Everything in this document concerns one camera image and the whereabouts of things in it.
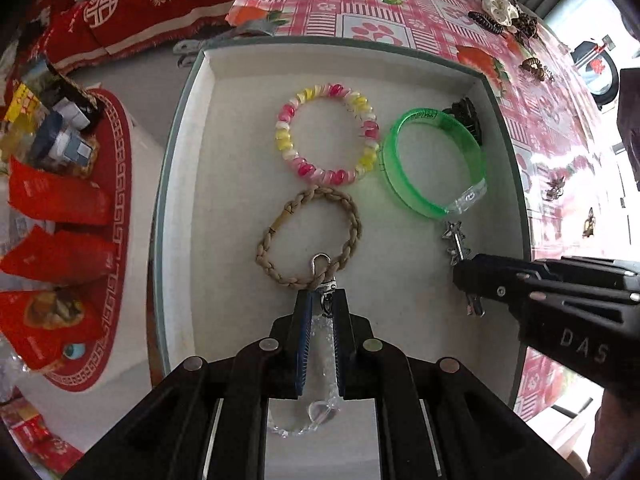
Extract beige braided bracelet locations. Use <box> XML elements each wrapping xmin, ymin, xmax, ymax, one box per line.
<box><xmin>256</xmin><ymin>186</ymin><xmax>362</xmax><ymax>291</ymax></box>

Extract pink yellow beaded bracelet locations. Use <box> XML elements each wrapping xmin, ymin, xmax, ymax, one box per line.
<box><xmin>274</xmin><ymin>82</ymin><xmax>381</xmax><ymax>186</ymax></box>

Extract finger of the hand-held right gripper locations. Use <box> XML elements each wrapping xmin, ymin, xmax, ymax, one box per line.
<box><xmin>452</xmin><ymin>254</ymin><xmax>640</xmax><ymax>292</ymax></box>
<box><xmin>452</xmin><ymin>272</ymin><xmax>640</xmax><ymax>403</ymax></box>

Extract yellow packet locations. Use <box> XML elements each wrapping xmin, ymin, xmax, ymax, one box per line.
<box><xmin>2</xmin><ymin>82</ymin><xmax>43</xmax><ymax>126</ymax></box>

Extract red printed blanket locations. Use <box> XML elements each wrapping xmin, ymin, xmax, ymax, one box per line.
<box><xmin>30</xmin><ymin>0</ymin><xmax>266</xmax><ymax>73</ymax></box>

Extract white scrunchie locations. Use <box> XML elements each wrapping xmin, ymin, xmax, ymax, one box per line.
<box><xmin>475</xmin><ymin>0</ymin><xmax>521</xmax><ymax>28</ymax></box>

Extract dark brown object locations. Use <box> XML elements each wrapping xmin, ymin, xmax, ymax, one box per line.
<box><xmin>617</xmin><ymin>67</ymin><xmax>640</xmax><ymax>196</ymax></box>

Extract red round mat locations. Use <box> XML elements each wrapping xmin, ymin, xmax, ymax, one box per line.
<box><xmin>30</xmin><ymin>87</ymin><xmax>133</xmax><ymax>393</ymax></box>

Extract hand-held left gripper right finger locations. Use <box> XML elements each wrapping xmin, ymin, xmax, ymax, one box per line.
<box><xmin>332</xmin><ymin>289</ymin><xmax>583</xmax><ymax>480</ymax></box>

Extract green translucent bangle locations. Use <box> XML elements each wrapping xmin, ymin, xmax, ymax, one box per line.
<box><xmin>381</xmin><ymin>106</ymin><xmax>488</xmax><ymax>221</ymax></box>

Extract leopard print scrunchie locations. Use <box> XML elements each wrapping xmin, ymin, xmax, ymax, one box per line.
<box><xmin>510</xmin><ymin>12</ymin><xmax>541</xmax><ymax>46</ymax></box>

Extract white shallow tray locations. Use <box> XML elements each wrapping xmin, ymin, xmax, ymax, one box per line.
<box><xmin>152</xmin><ymin>35</ymin><xmax>531</xmax><ymax>411</ymax></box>

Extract person's right forearm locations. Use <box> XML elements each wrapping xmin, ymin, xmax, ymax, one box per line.
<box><xmin>587</xmin><ymin>387</ymin><xmax>640</xmax><ymax>480</ymax></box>

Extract black claw hair clip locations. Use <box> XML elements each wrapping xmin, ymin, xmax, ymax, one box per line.
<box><xmin>442</xmin><ymin>97</ymin><xmax>485</xmax><ymax>148</ymax></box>

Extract clear crystal keychain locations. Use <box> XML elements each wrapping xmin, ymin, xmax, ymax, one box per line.
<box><xmin>267</xmin><ymin>254</ymin><xmax>346</xmax><ymax>436</ymax></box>

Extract dark crumpled wrapper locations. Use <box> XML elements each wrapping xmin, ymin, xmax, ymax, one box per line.
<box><xmin>45</xmin><ymin>60</ymin><xmax>103</xmax><ymax>126</ymax></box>

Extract strawberry print pink tablecloth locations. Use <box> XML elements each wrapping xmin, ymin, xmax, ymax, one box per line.
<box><xmin>225</xmin><ymin>0</ymin><xmax>640</xmax><ymax>421</ymax></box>

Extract brown spiral hair tie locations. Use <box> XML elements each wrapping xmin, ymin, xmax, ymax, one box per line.
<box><xmin>520</xmin><ymin>55</ymin><xmax>556</xmax><ymax>83</ymax></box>

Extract silver star hair pin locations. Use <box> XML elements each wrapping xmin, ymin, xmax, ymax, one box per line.
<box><xmin>441</xmin><ymin>220</ymin><xmax>486</xmax><ymax>318</ymax></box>

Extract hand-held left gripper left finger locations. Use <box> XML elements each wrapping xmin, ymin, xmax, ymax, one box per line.
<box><xmin>65</xmin><ymin>290</ymin><xmax>315</xmax><ymax>480</ymax></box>

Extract small metal earrings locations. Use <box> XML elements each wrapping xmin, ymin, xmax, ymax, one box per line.
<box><xmin>542</xmin><ymin>172</ymin><xmax>568</xmax><ymax>203</ymax></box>

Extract red packet with picture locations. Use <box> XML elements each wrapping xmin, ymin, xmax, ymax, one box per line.
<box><xmin>0</xmin><ymin>287</ymin><xmax>103</xmax><ymax>371</ymax></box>

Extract white washing machine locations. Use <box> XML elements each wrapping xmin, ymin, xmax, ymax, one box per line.
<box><xmin>570</xmin><ymin>35</ymin><xmax>621</xmax><ymax>111</ymax></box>

